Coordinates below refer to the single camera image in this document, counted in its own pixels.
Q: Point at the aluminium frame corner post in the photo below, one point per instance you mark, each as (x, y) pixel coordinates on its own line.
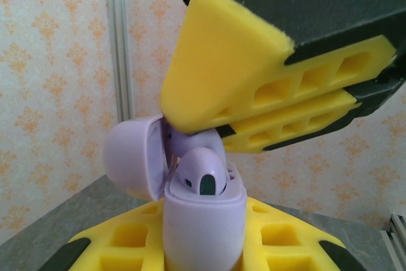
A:
(119, 45)

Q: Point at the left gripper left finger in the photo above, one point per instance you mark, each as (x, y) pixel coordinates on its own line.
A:
(104, 248)

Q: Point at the aluminium table side rail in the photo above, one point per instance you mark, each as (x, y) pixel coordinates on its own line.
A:
(396, 229)

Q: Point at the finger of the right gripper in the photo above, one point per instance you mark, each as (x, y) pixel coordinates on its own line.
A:
(311, 122)
(222, 71)

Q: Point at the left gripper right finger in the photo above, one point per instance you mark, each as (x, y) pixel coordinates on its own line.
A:
(301, 248)

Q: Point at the purple earbud charging case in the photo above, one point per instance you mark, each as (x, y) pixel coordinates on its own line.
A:
(203, 226)

